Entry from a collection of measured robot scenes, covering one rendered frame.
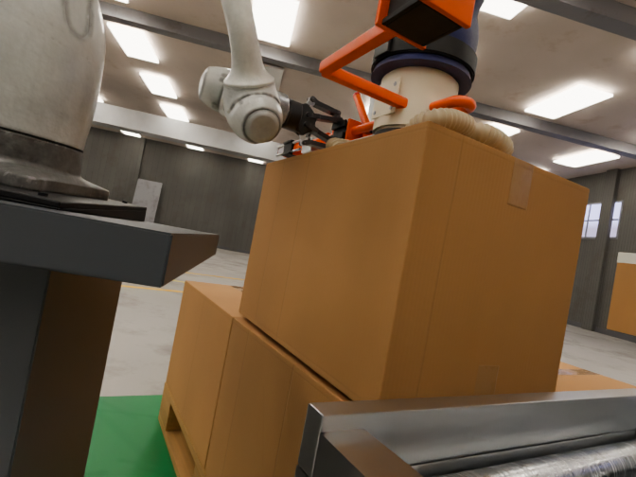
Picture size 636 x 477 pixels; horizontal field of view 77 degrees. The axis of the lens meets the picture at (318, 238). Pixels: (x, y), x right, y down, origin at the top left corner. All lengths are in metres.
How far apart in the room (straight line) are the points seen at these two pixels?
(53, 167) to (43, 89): 0.09
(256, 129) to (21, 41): 0.40
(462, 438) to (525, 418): 0.12
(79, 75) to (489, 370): 0.69
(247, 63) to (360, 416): 0.66
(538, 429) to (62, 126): 0.71
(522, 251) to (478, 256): 0.10
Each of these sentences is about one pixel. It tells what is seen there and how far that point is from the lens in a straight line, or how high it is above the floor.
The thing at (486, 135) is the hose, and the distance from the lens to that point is 0.81.
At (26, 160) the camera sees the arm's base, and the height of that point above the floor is 0.80.
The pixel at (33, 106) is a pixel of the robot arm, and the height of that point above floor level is 0.85.
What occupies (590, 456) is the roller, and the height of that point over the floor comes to 0.55.
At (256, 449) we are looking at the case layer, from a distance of 0.91.
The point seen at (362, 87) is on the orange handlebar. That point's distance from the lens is 0.81.
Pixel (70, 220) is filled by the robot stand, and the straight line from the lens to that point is 0.32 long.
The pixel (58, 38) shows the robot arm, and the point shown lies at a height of 0.93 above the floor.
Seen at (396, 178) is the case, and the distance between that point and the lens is 0.58.
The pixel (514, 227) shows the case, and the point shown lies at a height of 0.85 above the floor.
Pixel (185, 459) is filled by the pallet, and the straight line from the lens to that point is 1.51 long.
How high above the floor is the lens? 0.76
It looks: 1 degrees up
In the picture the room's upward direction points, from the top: 10 degrees clockwise
